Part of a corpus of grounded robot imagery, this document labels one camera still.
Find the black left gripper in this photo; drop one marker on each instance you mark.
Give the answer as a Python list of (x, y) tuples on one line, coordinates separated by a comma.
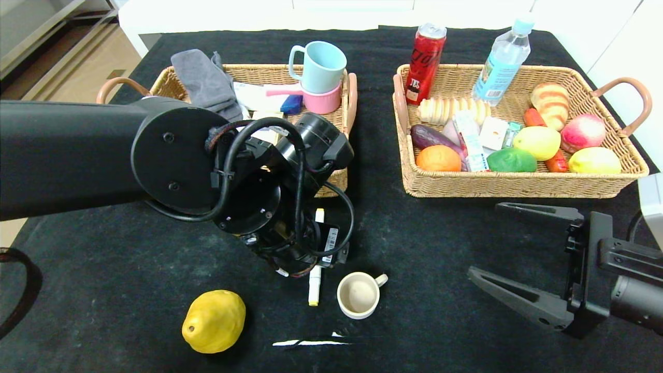
[(330, 242)]

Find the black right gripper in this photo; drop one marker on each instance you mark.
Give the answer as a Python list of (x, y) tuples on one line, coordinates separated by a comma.
[(584, 269)]

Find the white marker pen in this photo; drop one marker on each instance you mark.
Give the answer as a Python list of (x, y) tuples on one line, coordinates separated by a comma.
[(314, 287)]

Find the small cream cup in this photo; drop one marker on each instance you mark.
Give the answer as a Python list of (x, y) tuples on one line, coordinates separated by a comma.
[(358, 295)]

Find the yellow lemon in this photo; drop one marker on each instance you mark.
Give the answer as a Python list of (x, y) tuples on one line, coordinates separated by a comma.
[(538, 143), (594, 161)]

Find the green mint gum box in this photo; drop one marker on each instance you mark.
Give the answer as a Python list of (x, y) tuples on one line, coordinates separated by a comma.
[(512, 134)]

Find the yellow pear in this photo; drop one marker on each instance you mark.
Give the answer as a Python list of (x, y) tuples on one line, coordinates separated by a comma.
[(215, 321)]

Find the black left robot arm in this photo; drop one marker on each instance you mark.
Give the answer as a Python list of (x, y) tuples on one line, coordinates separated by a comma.
[(77, 155)]

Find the green fruit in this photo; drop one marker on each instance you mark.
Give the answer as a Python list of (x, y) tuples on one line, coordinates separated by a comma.
[(512, 161)]

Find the small white packet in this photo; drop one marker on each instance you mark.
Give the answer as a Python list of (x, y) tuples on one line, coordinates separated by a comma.
[(492, 133)]

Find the green white slim box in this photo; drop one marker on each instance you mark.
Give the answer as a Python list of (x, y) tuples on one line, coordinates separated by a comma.
[(471, 141)]

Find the orange fruit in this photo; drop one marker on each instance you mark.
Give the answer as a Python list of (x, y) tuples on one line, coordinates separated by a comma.
[(437, 158)]

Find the pink peach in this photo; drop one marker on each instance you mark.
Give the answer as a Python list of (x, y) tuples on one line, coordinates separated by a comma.
[(582, 132)]

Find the orange carrot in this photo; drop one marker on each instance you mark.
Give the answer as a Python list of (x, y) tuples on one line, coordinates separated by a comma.
[(532, 118)]

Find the pink cup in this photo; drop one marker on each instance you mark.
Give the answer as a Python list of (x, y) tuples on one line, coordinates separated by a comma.
[(321, 102)]

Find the cream box blue emblem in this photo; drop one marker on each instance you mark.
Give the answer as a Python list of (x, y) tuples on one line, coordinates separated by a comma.
[(267, 114)]

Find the small blue block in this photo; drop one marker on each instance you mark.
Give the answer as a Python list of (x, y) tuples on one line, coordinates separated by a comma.
[(291, 104)]

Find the purple eggplant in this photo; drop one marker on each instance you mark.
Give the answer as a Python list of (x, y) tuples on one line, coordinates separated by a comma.
[(430, 137)]

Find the croissant bread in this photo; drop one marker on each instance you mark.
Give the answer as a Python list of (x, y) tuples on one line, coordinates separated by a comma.
[(550, 103)]

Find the white plastic packet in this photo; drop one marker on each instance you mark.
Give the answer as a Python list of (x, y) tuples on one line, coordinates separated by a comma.
[(254, 97)]

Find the long striped bread roll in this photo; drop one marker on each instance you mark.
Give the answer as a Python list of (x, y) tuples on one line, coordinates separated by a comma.
[(445, 110)]

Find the light blue mug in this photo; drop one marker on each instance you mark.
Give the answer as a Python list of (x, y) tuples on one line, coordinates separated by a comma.
[(323, 66)]

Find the clear water bottle blue label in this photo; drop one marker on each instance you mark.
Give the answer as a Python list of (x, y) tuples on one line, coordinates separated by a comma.
[(500, 66)]

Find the red soda can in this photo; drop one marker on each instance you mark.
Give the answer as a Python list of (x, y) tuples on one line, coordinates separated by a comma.
[(424, 61)]

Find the grey folded cloth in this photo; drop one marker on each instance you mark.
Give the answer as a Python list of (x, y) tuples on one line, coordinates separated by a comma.
[(202, 77)]

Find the white low cabinet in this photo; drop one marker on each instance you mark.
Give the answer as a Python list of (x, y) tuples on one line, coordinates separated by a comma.
[(207, 15)]

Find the metal shelf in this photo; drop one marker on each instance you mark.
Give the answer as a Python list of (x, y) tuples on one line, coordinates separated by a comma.
[(31, 31)]

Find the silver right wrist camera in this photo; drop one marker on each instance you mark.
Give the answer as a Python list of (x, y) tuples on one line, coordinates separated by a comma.
[(652, 207)]

